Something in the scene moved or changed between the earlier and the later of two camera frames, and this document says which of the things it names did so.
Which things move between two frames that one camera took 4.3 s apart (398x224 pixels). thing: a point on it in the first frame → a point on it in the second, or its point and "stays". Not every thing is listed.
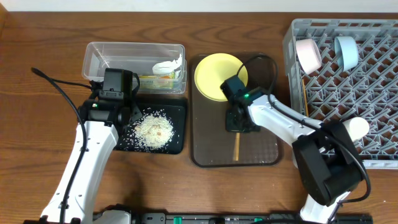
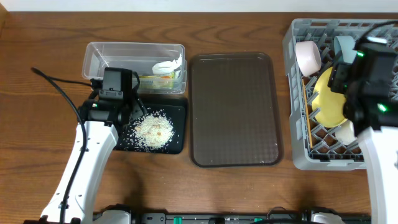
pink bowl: [308, 54] stays
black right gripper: [236, 121] → [337, 78]
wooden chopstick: [305, 98] stays
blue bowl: [346, 51] stays
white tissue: [166, 67] stays
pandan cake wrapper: [153, 82] stays
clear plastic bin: [161, 68] stays
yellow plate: [213, 70] → [331, 105]
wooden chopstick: [237, 145] → [308, 114]
